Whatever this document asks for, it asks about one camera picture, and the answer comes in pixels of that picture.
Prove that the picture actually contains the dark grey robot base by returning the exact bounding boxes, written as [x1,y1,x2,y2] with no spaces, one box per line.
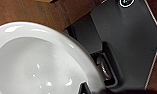
[64,0,157,94]

